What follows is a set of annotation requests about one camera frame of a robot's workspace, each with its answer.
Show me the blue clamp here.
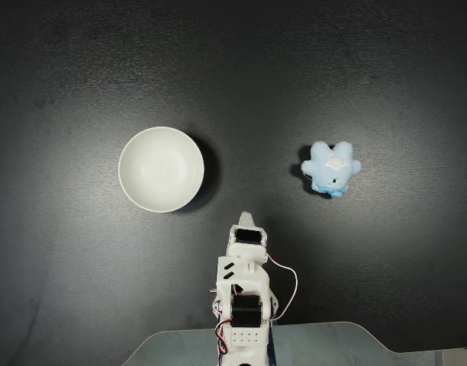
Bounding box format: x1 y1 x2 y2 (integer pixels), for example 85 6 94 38
266 319 277 366

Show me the red white black cable bundle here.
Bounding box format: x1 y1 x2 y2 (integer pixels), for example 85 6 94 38
211 287 234 354

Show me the white bowl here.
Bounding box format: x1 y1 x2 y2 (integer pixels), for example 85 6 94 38
118 126 205 214

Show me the white red gripper motor cable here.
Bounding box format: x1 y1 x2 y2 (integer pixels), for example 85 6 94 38
266 252 298 320

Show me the skyblue plush doll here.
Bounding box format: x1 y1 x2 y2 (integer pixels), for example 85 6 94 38
300 140 362 200

